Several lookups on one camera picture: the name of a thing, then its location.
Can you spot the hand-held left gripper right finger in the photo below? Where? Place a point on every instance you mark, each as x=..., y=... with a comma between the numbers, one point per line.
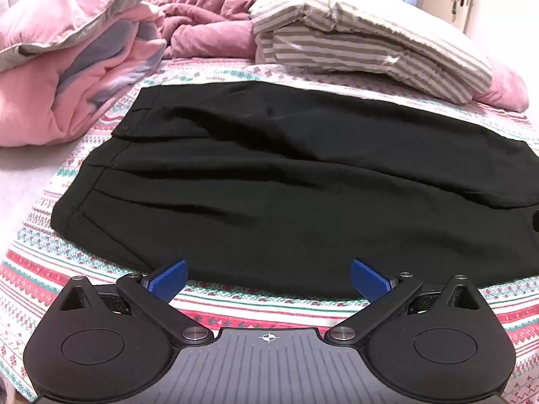
x=369, y=280

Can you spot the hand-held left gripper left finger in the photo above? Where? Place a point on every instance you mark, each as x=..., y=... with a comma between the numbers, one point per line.
x=170, y=280

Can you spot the black pants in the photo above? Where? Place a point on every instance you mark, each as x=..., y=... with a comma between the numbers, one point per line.
x=294, y=185

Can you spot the patterned bed sheet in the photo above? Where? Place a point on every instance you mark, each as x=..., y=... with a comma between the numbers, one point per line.
x=38, y=261

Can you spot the pink and grey quilt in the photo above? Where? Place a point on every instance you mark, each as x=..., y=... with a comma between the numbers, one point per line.
x=63, y=59

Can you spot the striped pillow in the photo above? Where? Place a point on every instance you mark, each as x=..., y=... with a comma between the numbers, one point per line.
x=358, y=33

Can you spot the mauve velvet blanket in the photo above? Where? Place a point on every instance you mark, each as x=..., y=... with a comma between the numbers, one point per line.
x=210, y=12

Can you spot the white door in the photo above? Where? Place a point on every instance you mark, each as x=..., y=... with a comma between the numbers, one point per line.
x=462, y=6

